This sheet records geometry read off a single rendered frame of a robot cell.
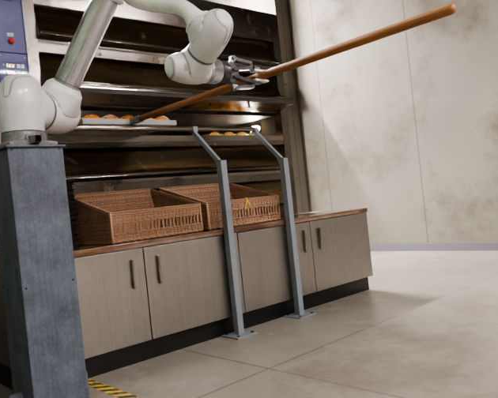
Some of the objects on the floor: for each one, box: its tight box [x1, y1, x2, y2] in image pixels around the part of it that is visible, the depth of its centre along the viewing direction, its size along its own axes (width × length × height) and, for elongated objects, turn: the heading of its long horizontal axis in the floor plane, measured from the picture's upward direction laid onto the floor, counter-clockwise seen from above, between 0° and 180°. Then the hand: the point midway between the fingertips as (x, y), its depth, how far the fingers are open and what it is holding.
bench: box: [0, 208, 373, 391], centre depth 323 cm, size 56×242×58 cm
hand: (259, 76), depth 210 cm, fingers closed on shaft, 3 cm apart
